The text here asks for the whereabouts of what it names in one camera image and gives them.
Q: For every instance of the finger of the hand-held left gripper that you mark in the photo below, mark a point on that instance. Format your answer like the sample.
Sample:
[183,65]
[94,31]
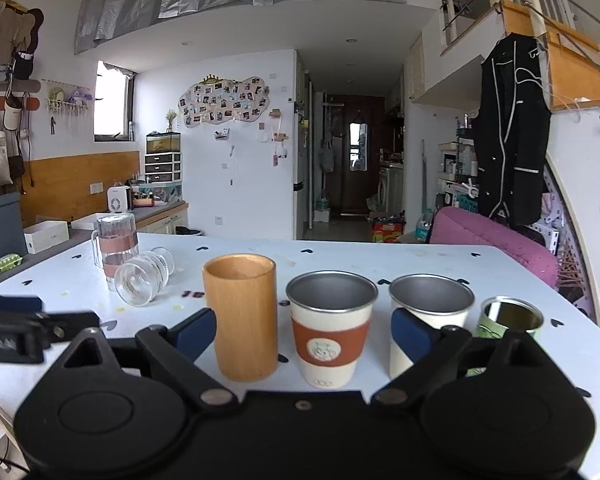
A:
[15,304]
[75,325]

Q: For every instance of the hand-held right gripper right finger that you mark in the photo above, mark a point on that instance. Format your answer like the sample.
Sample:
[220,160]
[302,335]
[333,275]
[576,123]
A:
[409,332]

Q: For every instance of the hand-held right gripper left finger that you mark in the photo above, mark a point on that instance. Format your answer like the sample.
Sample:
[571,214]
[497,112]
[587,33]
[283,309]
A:
[196,334]

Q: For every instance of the clear glass cup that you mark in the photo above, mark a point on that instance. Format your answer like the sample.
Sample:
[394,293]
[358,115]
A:
[140,280]

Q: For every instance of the white steel cup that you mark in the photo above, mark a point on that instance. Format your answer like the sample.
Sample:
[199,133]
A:
[445,315]

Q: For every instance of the wooden cup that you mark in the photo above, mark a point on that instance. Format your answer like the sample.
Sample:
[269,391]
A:
[242,315]

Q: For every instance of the steel cup with orange sleeve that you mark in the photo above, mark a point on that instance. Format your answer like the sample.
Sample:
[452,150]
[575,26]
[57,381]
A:
[330,340]

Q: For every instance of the green tin cup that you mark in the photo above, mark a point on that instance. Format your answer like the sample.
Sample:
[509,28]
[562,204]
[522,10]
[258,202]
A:
[490,330]

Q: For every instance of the green egg carton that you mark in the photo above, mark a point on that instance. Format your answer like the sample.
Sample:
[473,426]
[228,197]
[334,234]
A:
[7,263]

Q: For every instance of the grey blue storage box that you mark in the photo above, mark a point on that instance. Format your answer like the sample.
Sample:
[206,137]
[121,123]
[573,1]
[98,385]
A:
[0,232]

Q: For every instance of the white cardboard box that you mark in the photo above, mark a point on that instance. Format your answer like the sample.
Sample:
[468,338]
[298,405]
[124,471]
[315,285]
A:
[47,236]

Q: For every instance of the glass mug with pink band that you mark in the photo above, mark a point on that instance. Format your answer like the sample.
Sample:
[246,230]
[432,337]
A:
[117,240]

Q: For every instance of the orange cardboard box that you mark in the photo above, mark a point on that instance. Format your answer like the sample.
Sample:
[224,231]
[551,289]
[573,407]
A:
[387,232]

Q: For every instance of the pink chair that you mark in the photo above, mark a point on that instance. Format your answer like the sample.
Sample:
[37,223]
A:
[495,242]

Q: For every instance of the white humidifier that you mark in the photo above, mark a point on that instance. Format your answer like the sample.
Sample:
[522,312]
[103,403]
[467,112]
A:
[118,200]

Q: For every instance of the washing machine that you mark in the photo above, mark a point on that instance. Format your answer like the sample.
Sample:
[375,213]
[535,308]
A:
[391,190]

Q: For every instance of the black drawer unit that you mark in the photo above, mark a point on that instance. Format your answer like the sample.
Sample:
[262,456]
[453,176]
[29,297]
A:
[163,167]

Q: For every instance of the metal storage shelf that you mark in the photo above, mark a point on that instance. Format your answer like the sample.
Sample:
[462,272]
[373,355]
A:
[460,170]

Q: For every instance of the dark wooden door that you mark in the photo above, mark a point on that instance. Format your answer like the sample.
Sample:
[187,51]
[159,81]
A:
[355,160]

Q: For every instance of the glass fish tank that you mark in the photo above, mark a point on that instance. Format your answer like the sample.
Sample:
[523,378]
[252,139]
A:
[163,142]

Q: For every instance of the white refrigerator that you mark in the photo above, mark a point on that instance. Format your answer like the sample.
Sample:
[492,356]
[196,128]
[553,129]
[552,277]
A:
[301,160]

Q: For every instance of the dried flowers in vase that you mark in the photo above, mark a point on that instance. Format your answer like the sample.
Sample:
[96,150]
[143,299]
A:
[171,120]

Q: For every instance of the window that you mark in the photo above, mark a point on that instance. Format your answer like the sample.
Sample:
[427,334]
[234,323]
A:
[111,105]

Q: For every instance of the black jacket with white trim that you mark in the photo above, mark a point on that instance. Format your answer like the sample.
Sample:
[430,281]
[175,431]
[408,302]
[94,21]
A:
[510,135]

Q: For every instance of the cloud-shaped photo board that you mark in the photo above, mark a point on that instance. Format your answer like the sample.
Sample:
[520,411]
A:
[222,102]

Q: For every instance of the stair railing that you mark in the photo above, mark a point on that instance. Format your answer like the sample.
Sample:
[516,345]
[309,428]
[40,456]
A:
[505,0]

